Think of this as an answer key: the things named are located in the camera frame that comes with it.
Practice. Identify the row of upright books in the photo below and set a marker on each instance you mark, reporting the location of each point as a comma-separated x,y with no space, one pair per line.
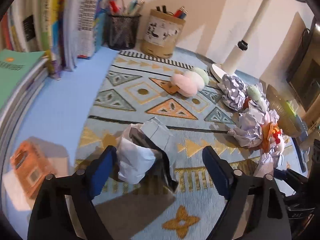
65,30

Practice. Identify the orange toy radio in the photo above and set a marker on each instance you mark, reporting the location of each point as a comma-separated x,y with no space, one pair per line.
31,167

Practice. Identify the Hello Kitty plush toy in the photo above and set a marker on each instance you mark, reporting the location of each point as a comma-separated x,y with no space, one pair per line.
272,145

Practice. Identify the patterned blue woven mat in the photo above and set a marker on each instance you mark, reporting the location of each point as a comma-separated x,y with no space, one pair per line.
136,92

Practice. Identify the stack of green books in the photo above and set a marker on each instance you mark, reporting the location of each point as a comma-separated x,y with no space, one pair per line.
18,72

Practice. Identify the tan paper pen holder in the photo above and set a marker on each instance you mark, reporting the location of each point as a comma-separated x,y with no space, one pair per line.
161,34

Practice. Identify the white paper ball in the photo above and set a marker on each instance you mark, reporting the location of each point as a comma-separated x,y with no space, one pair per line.
145,148

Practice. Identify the pink plush dumpling toy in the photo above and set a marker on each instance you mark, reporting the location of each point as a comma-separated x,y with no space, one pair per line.
190,82

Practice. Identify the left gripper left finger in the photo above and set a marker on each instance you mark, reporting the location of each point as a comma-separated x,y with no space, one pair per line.
50,218

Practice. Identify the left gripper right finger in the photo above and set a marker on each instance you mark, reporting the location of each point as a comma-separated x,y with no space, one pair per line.
268,217

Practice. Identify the gold ribbed bowl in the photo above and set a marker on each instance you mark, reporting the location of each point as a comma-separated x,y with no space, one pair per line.
289,121

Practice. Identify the lined paper ball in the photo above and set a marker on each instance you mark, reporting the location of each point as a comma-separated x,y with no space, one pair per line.
234,91

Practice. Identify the black mesh pen holder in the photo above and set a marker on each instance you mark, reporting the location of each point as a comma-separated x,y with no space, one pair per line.
121,31

